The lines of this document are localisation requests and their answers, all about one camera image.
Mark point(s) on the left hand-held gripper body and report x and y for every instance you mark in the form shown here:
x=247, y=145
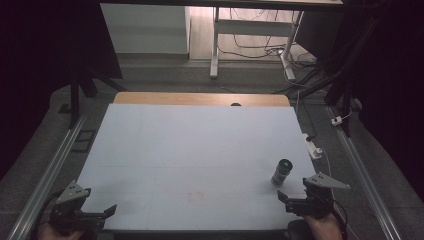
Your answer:
x=75, y=216

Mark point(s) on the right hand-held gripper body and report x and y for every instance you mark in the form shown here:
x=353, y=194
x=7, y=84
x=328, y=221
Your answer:
x=310, y=203

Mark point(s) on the small spice jar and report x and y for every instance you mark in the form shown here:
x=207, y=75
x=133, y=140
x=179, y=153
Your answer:
x=279, y=177

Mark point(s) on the person's left hand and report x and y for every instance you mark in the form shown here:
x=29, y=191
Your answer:
x=56, y=234

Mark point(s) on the person's right hand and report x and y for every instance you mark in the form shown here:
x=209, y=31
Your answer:
x=322, y=228

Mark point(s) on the white power strip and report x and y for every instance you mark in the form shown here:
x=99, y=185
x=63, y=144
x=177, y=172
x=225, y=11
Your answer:
x=312, y=149

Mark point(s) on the small white adapter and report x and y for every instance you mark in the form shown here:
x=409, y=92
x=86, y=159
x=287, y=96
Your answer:
x=336, y=120

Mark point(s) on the black metal stand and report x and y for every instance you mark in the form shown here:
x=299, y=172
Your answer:
x=345, y=96
x=75, y=100

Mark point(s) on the white table cover sheet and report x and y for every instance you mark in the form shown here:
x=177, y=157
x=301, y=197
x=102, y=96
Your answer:
x=200, y=140

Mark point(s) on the black table grommet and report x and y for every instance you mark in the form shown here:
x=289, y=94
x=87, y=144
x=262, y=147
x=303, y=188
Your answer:
x=235, y=104

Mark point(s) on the dark curtain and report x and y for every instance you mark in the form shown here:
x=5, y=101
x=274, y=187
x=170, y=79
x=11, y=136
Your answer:
x=393, y=83
x=40, y=66

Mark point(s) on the white cabinet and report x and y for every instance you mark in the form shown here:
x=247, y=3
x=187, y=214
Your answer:
x=146, y=30

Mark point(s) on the aluminium floor rail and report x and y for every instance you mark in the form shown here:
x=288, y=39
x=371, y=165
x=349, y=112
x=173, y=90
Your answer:
x=50, y=180
x=363, y=180

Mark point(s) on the white desk frame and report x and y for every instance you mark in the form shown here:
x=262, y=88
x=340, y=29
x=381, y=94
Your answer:
x=250, y=28

